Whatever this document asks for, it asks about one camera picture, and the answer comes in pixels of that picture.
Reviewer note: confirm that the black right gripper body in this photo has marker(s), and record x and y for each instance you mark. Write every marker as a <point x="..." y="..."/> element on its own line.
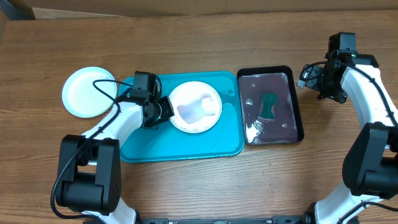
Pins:
<point x="325" y="83"/>

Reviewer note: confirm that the green sponge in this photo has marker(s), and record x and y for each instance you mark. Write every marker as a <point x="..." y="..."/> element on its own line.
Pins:
<point x="268" y="100"/>

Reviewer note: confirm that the light blue plastic plate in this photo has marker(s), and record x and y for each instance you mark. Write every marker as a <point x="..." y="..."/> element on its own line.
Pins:
<point x="82" y="99"/>

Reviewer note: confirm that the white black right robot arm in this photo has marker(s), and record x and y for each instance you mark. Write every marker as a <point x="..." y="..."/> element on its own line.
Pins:
<point x="368" y="176"/>

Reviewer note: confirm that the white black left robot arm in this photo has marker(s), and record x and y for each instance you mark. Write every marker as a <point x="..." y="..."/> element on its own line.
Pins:
<point x="89" y="167"/>

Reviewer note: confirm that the black tray with water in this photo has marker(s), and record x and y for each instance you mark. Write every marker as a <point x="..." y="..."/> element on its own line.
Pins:
<point x="287" y="126"/>

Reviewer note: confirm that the pink plastic plate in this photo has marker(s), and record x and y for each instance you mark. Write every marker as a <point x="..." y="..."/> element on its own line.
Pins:
<point x="196" y="105"/>

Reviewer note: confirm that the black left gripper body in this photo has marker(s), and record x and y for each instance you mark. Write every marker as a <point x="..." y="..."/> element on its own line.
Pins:
<point x="162" y="111"/>

